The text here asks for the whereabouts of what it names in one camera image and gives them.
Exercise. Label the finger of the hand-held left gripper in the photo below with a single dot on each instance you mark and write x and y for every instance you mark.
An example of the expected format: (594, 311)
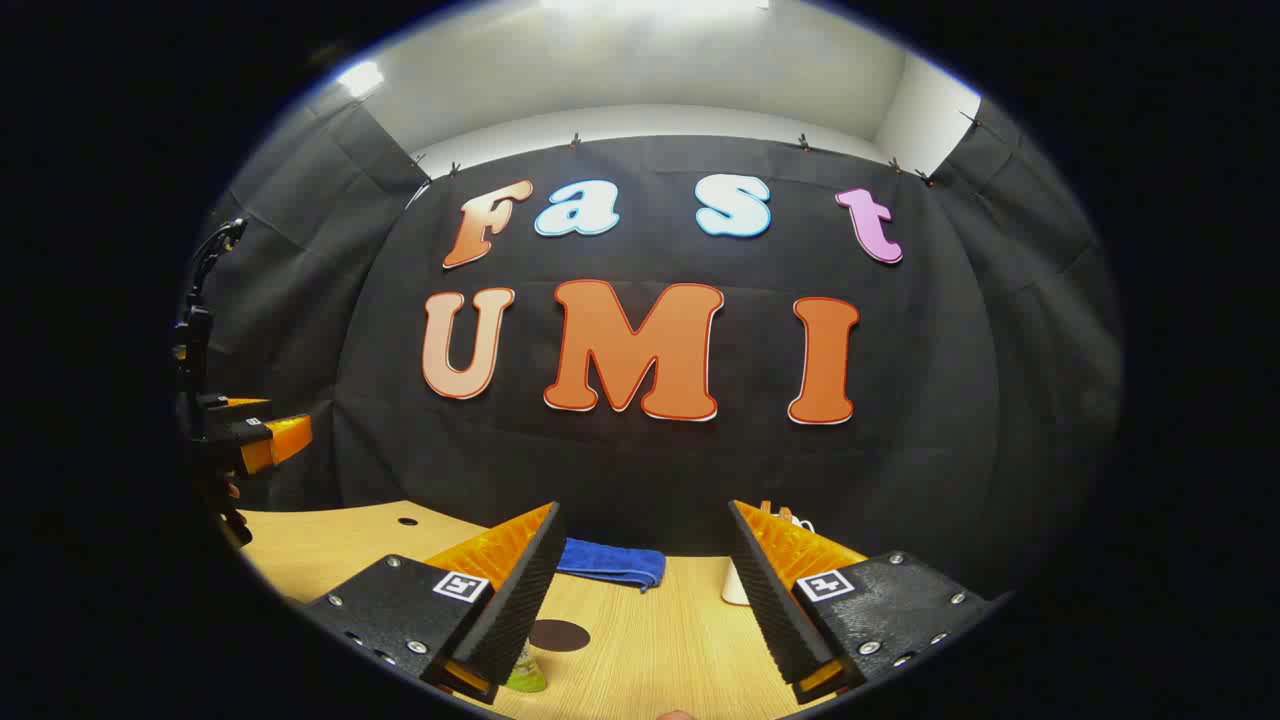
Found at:
(280, 440)
(245, 402)

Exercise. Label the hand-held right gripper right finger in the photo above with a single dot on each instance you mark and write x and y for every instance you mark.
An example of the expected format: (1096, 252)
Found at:
(775, 610)

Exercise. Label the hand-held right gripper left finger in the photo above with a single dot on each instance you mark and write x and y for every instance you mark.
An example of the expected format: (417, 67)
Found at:
(520, 600)

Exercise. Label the dark brown round coaster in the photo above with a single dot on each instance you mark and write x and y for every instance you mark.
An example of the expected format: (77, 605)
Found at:
(562, 636)

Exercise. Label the clear water bottle white label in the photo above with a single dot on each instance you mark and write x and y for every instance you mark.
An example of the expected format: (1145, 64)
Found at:
(528, 678)

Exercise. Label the blue towel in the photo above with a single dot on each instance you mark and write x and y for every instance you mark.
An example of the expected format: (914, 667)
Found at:
(620, 562)

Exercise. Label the black backdrop cloth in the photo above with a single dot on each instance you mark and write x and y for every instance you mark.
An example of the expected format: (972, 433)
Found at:
(700, 470)

